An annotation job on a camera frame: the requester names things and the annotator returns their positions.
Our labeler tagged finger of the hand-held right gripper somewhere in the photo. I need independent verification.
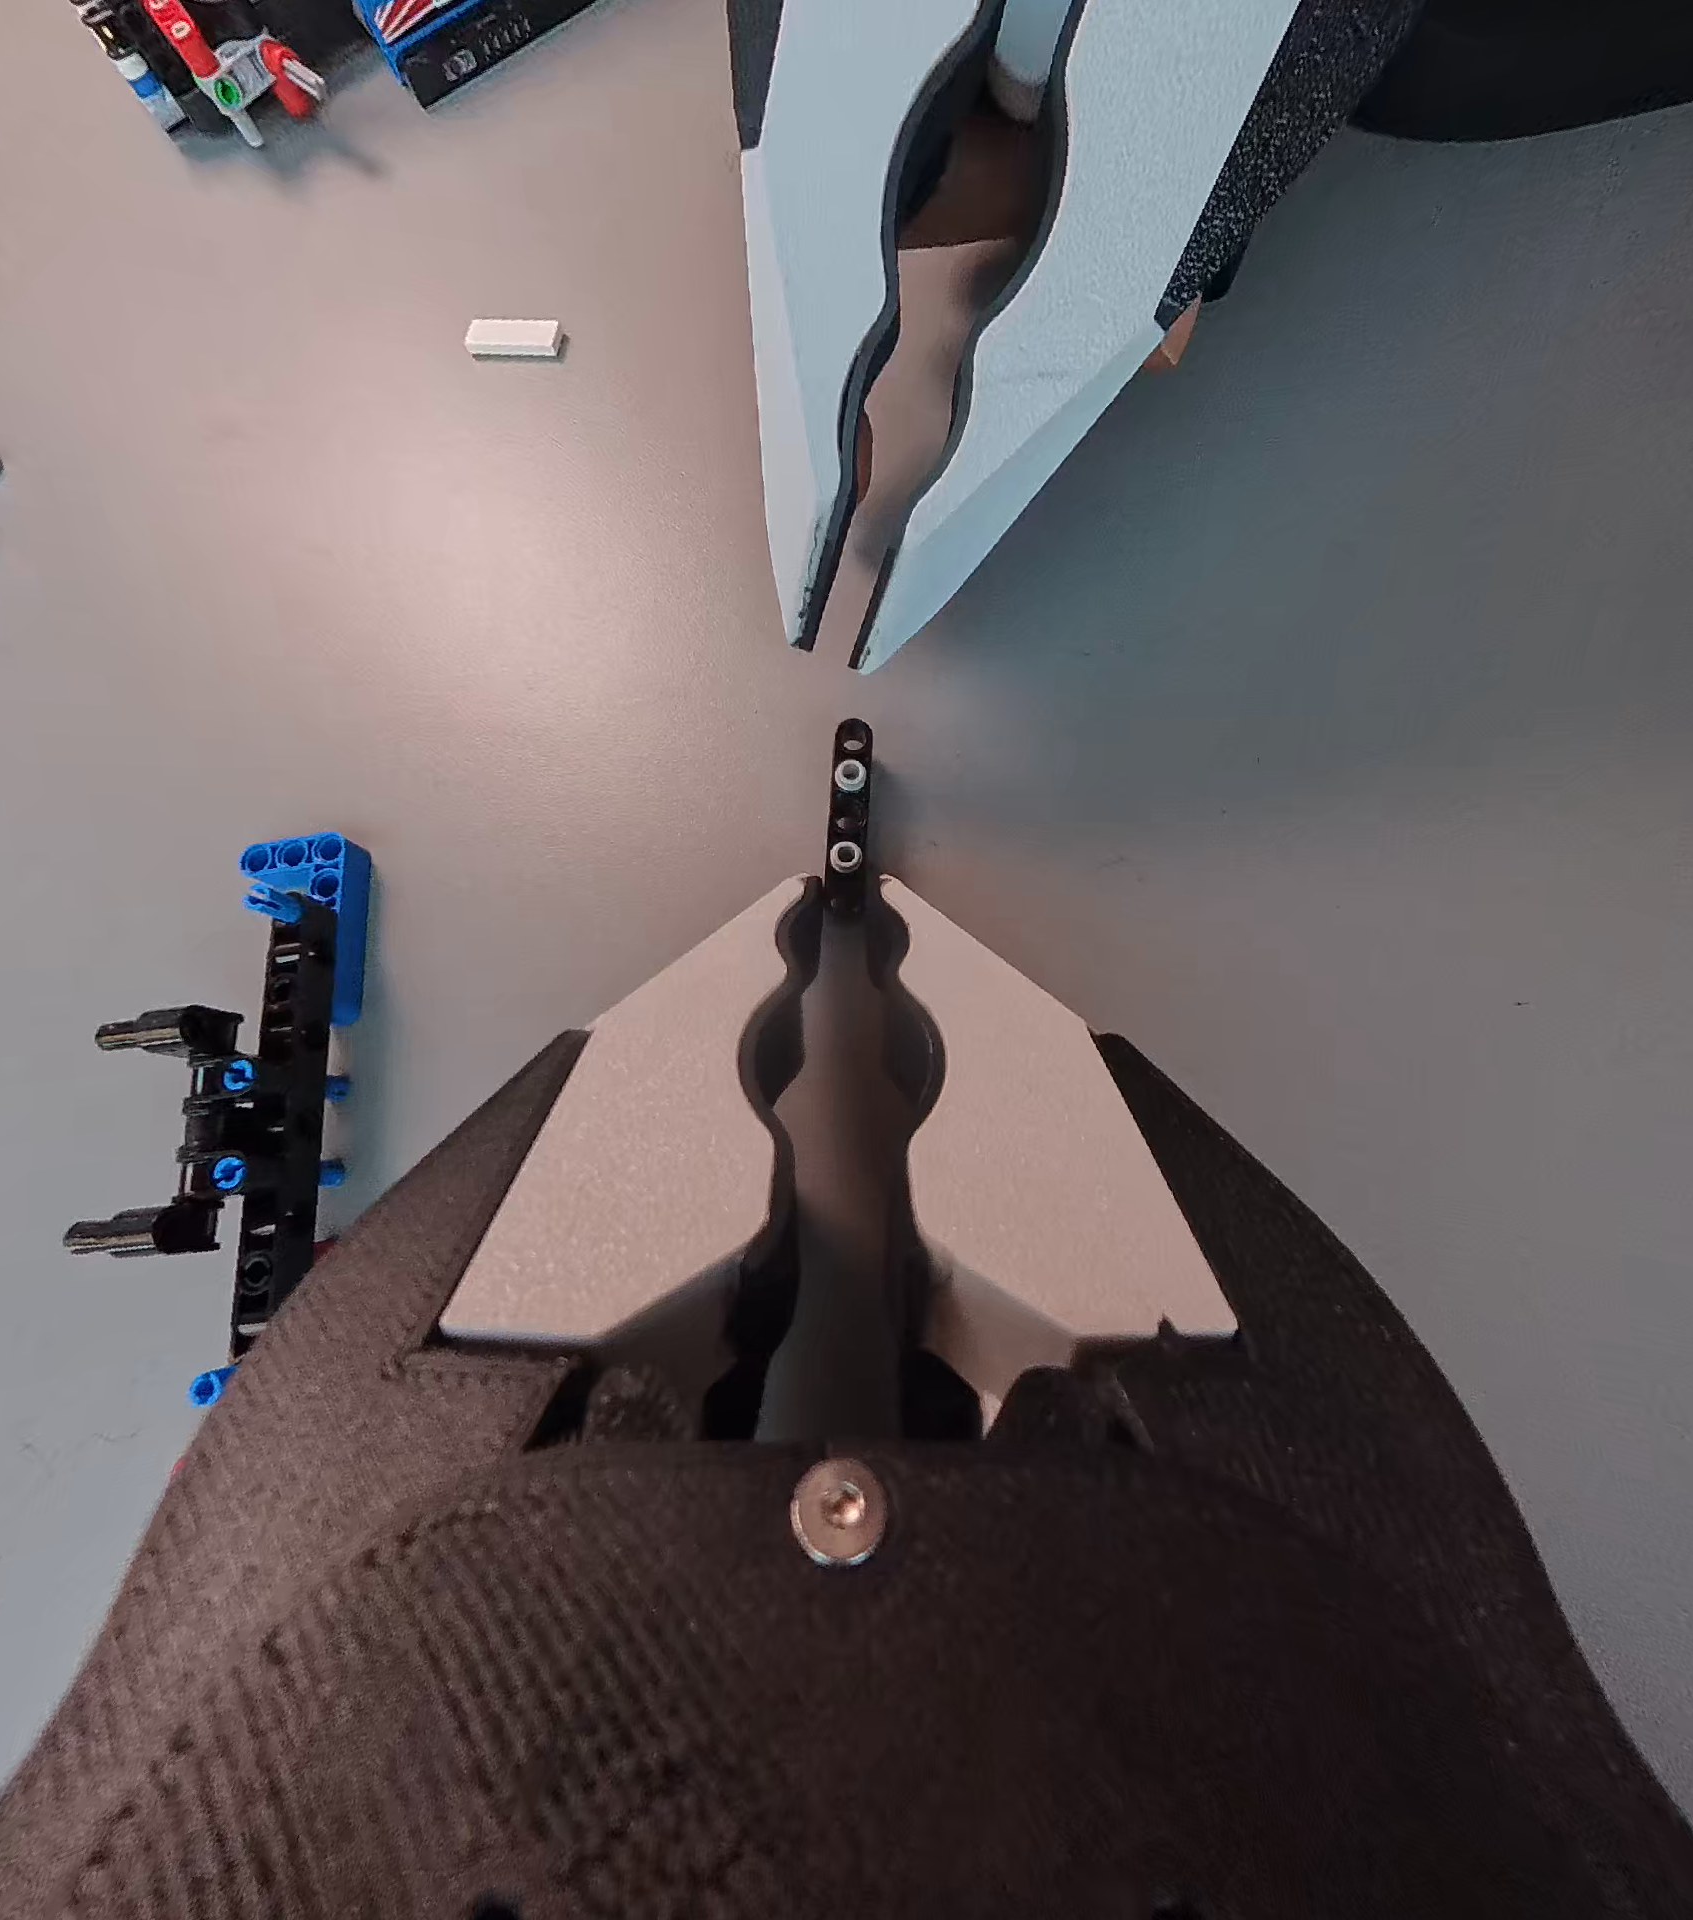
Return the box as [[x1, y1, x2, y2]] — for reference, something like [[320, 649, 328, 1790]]
[[736, 0, 1013, 651], [847, 0, 1304, 673]]

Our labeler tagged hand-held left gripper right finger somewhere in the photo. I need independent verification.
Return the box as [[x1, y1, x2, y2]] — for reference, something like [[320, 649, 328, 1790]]
[[857, 876, 1234, 1444]]

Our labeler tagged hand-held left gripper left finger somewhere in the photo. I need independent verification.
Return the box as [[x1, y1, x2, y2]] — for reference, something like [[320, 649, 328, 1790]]
[[439, 876, 813, 1444]]

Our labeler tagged black toy beam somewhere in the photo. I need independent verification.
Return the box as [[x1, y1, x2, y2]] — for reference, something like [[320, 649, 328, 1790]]
[[831, 717, 880, 918]]

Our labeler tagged grey desk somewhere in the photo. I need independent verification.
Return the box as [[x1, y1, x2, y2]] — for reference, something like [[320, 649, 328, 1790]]
[[0, 0, 1693, 1920]]

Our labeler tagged person's right hand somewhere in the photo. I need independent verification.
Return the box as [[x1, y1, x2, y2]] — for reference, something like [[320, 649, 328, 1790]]
[[847, 101, 1045, 502]]

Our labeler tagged black blue red toy assembly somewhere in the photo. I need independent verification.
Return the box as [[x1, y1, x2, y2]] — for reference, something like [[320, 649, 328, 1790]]
[[65, 837, 375, 1410]]

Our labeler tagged blue white toy race car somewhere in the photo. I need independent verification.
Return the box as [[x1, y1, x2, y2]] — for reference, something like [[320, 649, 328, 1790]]
[[65, 0, 606, 150]]

